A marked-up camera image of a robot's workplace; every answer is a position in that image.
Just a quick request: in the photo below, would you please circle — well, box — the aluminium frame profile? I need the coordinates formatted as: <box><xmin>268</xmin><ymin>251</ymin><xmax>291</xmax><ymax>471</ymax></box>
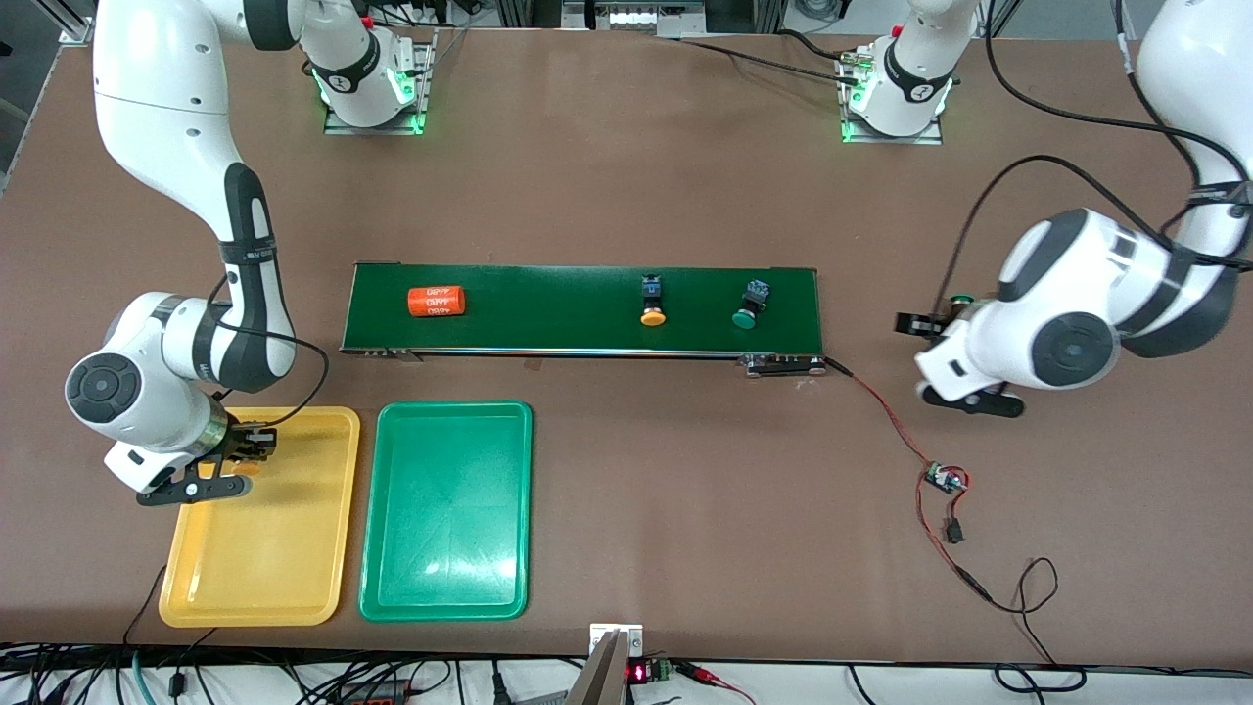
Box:
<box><xmin>39</xmin><ymin>0</ymin><xmax>94</xmax><ymax>45</ymax></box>

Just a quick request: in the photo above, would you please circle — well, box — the thin black table cable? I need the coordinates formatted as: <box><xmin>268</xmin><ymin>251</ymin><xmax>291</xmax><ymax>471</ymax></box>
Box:
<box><xmin>121</xmin><ymin>564</ymin><xmax>169</xmax><ymax>649</ymax></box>

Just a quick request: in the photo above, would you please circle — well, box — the red wire to conveyor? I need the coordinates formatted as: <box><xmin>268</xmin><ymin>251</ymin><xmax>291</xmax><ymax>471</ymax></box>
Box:
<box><xmin>825</xmin><ymin>356</ymin><xmax>943</xmax><ymax>475</ymax></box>

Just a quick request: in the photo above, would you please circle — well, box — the silver metal bracket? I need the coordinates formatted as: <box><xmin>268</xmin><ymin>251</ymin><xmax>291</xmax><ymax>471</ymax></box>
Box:
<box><xmin>589</xmin><ymin>623</ymin><xmax>645</xmax><ymax>659</ymax></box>

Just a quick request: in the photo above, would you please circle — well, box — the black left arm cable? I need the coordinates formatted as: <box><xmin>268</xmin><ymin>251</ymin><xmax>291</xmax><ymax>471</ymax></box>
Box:
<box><xmin>948</xmin><ymin>0</ymin><xmax>1253</xmax><ymax>305</ymax></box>

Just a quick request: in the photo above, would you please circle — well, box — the yellow plastic tray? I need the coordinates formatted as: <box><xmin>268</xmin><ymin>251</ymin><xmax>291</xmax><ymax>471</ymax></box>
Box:
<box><xmin>159</xmin><ymin>405</ymin><xmax>362</xmax><ymax>629</ymax></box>

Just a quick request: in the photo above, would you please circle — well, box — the red clip lead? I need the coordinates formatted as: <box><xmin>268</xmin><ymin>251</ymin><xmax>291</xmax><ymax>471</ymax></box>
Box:
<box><xmin>675</xmin><ymin>661</ymin><xmax>757</xmax><ymax>705</ymax></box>

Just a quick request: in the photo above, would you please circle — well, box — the green conveyor belt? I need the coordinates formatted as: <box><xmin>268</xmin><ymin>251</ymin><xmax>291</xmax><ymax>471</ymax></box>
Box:
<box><xmin>339</xmin><ymin>261</ymin><xmax>828</xmax><ymax>379</ymax></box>

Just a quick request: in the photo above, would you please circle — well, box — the black cable across table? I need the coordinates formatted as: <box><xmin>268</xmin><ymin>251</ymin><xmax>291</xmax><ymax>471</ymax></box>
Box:
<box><xmin>675</xmin><ymin>34</ymin><xmax>862</xmax><ymax>87</ymax></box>

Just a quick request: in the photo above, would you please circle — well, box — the grey metal pole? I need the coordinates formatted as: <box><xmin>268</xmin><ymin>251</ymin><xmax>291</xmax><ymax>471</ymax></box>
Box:
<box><xmin>566</xmin><ymin>632</ymin><xmax>627</xmax><ymax>705</ymax></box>

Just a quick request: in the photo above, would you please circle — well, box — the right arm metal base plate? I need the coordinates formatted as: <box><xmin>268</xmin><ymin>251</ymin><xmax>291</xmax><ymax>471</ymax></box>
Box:
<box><xmin>323</xmin><ymin>29</ymin><xmax>437</xmax><ymax>136</ymax></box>

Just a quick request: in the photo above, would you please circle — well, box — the orange cylinder with white print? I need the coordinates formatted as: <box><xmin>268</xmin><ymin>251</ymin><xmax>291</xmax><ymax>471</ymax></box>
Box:
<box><xmin>408</xmin><ymin>285</ymin><xmax>467</xmax><ymax>318</ymax></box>

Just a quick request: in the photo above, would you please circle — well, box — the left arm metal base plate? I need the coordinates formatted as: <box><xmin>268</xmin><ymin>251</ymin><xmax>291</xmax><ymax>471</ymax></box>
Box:
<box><xmin>840</xmin><ymin>49</ymin><xmax>946</xmax><ymax>146</ymax></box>

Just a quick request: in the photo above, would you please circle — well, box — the silver lit control device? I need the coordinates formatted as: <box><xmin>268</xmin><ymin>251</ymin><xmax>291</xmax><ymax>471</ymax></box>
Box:
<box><xmin>558</xmin><ymin>0</ymin><xmax>711</xmax><ymax>38</ymax></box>

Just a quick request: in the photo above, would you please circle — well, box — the green plastic tray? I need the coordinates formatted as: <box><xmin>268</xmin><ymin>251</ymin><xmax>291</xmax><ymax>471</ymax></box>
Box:
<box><xmin>358</xmin><ymin>399</ymin><xmax>534</xmax><ymax>624</ymax></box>

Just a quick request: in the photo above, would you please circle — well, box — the thin black looped cable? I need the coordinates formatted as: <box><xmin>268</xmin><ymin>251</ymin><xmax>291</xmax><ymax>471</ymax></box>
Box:
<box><xmin>987</xmin><ymin>556</ymin><xmax>1088</xmax><ymax>692</ymax></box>

